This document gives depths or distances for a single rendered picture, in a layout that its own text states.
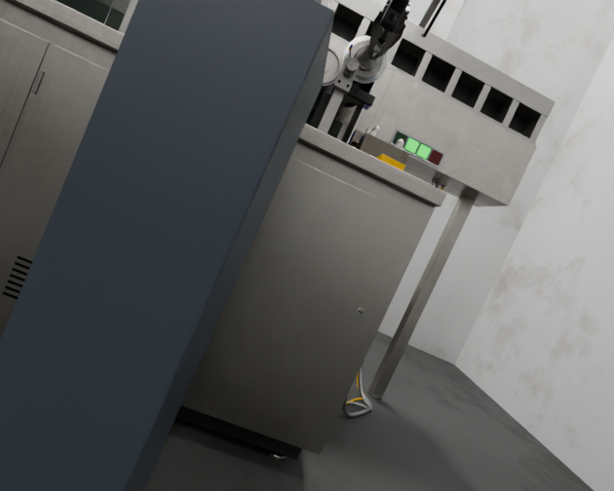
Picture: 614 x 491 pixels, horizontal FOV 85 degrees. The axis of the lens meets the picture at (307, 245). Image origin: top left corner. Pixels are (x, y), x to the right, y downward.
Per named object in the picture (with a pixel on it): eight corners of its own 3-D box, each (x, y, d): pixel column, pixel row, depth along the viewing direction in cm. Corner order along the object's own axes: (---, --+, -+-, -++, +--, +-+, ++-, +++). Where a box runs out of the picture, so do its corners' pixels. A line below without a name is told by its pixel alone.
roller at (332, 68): (298, 72, 108) (314, 37, 108) (294, 99, 133) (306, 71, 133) (331, 90, 110) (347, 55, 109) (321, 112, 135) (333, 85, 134)
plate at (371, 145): (359, 149, 109) (366, 132, 109) (336, 167, 148) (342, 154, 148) (402, 170, 111) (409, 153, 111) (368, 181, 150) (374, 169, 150)
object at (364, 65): (354, 45, 107) (376, 43, 108) (353, 48, 109) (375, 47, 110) (357, 69, 108) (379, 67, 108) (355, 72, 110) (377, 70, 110)
